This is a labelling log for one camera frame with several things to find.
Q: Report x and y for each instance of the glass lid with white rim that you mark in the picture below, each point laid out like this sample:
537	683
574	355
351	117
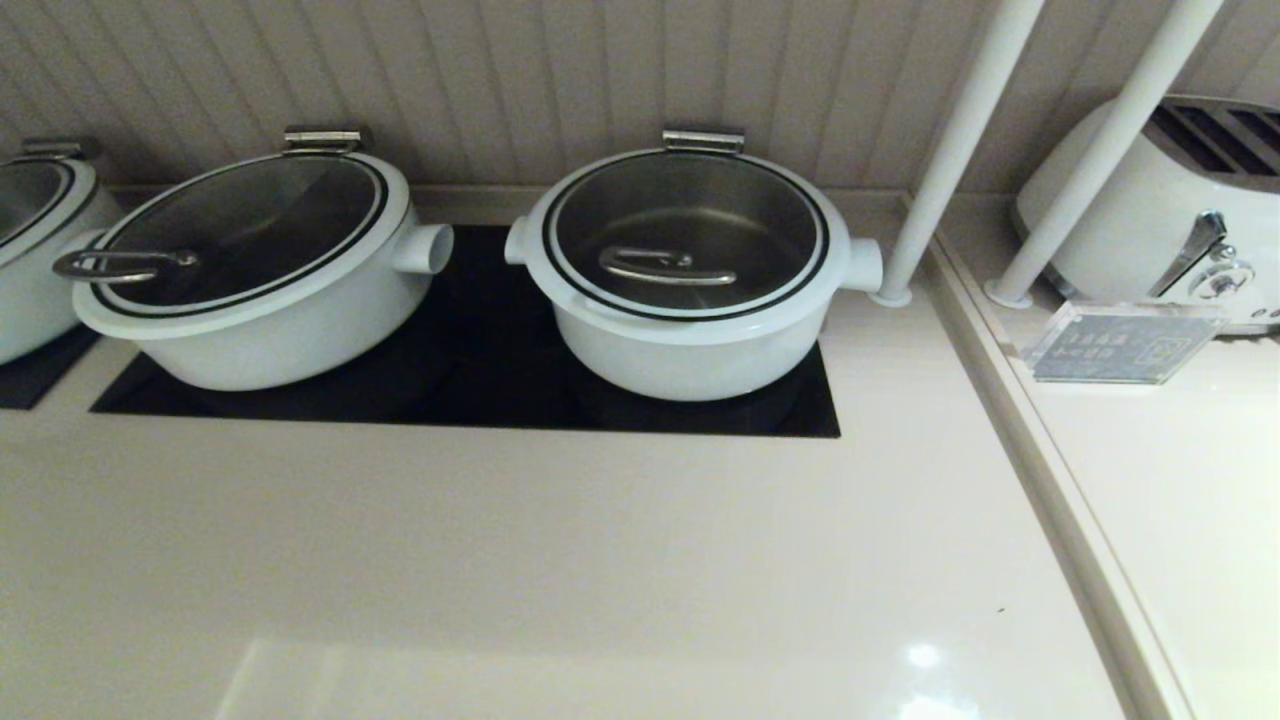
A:
690	210
250	220
25	200

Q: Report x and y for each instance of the white round cooking pot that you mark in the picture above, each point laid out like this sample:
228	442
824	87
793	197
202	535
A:
690	370
300	340
30	310

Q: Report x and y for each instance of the metal lid handle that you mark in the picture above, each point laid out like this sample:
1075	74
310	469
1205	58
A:
60	148
322	138
703	140

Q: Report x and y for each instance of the black glass induction cooktop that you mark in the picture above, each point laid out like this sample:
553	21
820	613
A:
480	340
30	380

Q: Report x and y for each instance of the white round pole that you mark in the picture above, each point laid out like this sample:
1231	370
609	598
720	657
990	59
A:
1100	150
960	130

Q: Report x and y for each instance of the clear acrylic sign block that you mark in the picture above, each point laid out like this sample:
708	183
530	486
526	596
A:
1110	350

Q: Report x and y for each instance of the white toaster with chrome lever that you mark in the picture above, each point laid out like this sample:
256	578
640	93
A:
1130	240

